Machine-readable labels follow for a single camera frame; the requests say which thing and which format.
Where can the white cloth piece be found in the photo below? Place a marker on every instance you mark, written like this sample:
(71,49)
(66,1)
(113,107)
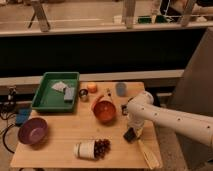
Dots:
(59,86)

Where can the purple bowl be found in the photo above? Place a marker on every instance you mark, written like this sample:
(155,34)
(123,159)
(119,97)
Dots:
(32,131)

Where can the blue cup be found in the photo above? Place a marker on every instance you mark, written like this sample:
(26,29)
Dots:
(121,89)

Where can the yellow corn cob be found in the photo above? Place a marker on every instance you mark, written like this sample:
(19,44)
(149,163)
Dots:
(149,156)

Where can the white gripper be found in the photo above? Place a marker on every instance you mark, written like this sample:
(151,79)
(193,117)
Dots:
(136,124)

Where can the orange round object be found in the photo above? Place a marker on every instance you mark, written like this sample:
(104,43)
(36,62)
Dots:
(92,87)

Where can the small metal cup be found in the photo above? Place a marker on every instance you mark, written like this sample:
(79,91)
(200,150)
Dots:
(83,95)

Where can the dark grape bunch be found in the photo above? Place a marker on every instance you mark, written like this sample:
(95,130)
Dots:
(101,147)

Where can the blue box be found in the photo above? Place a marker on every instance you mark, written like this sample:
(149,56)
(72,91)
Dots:
(22,116)

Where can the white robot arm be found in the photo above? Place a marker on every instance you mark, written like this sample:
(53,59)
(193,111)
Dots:
(194,126)

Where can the grey sponge block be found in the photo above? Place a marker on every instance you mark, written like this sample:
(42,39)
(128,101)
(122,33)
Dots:
(68,94)

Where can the white cup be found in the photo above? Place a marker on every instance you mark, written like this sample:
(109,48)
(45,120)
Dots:
(84,149)

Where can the black eraser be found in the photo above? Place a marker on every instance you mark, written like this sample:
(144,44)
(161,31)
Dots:
(130,135)

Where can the green plastic tray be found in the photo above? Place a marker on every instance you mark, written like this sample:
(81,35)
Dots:
(48,100)

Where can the orange bowl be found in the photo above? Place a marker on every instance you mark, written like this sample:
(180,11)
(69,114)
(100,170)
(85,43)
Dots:
(104,111)

